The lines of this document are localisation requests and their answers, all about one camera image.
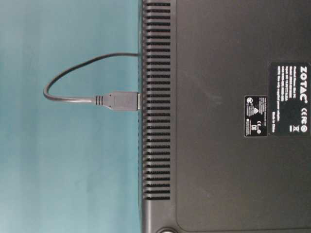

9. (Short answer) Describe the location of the black USB cable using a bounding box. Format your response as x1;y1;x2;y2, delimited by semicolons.
43;52;142;112

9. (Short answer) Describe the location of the black mini PC box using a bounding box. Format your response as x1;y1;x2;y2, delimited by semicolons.
138;0;311;233

